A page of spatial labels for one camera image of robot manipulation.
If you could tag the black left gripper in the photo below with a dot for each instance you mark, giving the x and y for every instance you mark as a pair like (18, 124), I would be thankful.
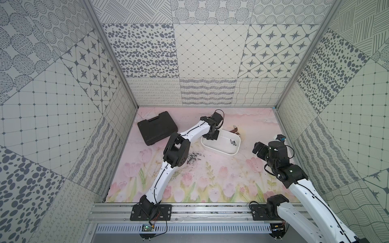
(214, 133)

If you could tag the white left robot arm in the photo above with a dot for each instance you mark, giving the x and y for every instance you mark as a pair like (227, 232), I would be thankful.
(176, 153)

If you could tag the white slotted cable duct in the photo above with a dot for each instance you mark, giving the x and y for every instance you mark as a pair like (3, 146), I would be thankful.
(140, 228)

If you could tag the silver bit pile centre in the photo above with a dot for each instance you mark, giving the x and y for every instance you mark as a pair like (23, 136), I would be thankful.
(193, 157)

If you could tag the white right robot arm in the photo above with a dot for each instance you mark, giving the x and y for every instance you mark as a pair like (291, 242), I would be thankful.
(325, 226)

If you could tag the white plastic storage box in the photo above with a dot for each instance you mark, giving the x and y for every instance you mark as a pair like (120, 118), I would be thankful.
(223, 145)

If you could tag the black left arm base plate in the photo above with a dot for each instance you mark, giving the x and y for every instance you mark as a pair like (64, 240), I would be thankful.
(151, 213)

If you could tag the black plastic tool case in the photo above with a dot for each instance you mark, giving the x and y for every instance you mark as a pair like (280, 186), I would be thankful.
(157, 128)

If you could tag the aluminium mounting rail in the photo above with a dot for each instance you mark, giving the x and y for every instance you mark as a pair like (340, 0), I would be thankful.
(180, 213)

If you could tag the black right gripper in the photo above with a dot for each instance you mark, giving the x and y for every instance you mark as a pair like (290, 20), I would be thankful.
(263, 151)

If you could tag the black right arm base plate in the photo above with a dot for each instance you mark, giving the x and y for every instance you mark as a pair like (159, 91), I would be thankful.
(259, 213)

